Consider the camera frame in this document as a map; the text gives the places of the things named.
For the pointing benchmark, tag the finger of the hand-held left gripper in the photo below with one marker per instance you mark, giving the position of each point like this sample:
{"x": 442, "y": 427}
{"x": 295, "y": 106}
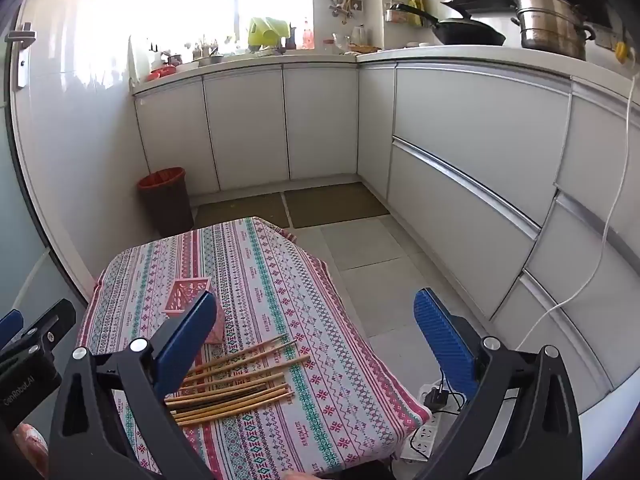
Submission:
{"x": 10, "y": 325}
{"x": 52, "y": 320}

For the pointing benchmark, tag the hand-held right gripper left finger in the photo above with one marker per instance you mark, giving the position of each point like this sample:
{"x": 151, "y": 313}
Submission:
{"x": 185, "y": 345}

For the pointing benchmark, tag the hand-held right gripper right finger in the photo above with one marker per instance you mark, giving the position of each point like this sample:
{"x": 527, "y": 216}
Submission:
{"x": 445, "y": 342}

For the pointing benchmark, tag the pink plastic basket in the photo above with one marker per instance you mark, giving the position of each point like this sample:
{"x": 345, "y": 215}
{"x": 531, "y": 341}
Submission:
{"x": 187, "y": 290}

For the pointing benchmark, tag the pile of wooden chopsticks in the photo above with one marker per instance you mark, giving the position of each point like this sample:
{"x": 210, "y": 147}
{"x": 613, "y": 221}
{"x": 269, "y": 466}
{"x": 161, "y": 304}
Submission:
{"x": 240, "y": 400}

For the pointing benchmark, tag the person's left forearm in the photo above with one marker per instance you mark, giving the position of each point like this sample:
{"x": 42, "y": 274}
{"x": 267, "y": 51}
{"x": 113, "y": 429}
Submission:
{"x": 31, "y": 447}

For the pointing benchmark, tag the black power adapter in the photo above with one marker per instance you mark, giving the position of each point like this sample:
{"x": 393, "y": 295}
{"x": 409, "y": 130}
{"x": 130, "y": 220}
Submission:
{"x": 436, "y": 399}

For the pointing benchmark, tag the white power strip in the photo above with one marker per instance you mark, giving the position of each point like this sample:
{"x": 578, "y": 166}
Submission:
{"x": 425, "y": 435}

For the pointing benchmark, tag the patterned striped tablecloth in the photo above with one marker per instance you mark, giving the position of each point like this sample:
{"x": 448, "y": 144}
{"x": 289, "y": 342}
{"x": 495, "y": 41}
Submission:
{"x": 280, "y": 280}

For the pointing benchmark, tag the brown floor mat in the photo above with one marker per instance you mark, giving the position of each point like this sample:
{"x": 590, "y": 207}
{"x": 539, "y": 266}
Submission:
{"x": 240, "y": 212}
{"x": 330, "y": 205}

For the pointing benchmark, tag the red-rimmed brown trash bin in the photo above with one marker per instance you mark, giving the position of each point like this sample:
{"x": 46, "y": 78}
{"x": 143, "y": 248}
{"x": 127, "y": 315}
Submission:
{"x": 167, "y": 200}

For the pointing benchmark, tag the white kitchen cabinets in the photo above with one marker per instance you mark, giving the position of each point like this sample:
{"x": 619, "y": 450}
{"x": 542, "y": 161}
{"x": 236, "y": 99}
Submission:
{"x": 450, "y": 120}

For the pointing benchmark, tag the red bowl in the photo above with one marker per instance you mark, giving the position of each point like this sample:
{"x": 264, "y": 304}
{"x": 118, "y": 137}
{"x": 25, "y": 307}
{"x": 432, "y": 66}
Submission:
{"x": 161, "y": 73}

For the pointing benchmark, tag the black wok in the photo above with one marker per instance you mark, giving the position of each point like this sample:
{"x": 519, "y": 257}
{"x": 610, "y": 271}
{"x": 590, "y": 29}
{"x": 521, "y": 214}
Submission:
{"x": 470, "y": 32}

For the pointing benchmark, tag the red bottle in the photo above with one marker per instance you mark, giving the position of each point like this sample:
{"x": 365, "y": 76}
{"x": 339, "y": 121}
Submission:
{"x": 308, "y": 35}

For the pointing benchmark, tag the stainless steel steamer pot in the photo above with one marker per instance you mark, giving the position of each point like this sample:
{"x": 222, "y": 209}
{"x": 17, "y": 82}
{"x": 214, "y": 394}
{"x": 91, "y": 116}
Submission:
{"x": 550, "y": 25}

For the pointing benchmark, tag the metal water valve pipes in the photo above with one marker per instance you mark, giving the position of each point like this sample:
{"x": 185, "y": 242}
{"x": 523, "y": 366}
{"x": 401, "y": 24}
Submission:
{"x": 344, "y": 7}

